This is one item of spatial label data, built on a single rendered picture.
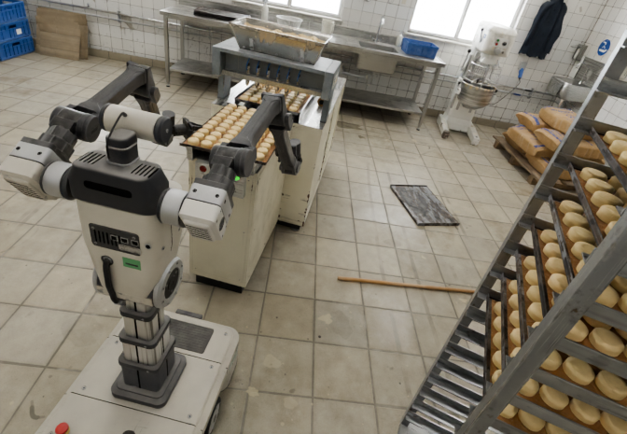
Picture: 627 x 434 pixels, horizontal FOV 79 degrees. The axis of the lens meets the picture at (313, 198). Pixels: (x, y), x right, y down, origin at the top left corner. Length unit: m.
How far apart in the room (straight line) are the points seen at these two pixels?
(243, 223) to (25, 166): 1.07
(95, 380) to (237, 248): 0.82
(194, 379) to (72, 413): 0.41
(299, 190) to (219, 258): 0.75
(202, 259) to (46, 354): 0.80
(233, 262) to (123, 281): 1.01
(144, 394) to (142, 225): 0.79
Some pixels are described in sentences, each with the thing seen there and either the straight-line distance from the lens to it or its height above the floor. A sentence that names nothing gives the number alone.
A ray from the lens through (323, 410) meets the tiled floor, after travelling 1.98.
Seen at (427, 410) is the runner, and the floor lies 0.32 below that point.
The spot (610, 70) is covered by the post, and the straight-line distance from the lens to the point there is 1.04.
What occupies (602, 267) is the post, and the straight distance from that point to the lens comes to 0.69.
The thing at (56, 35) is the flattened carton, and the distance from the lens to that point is 6.35.
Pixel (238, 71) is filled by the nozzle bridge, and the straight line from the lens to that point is 2.45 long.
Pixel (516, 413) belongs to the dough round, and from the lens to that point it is 1.04.
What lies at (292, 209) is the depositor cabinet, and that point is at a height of 0.21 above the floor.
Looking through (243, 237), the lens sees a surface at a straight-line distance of 1.99.
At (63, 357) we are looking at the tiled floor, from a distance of 2.19.
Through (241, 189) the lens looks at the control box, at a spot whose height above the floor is 0.75.
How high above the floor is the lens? 1.72
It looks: 33 degrees down
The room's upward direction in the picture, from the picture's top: 12 degrees clockwise
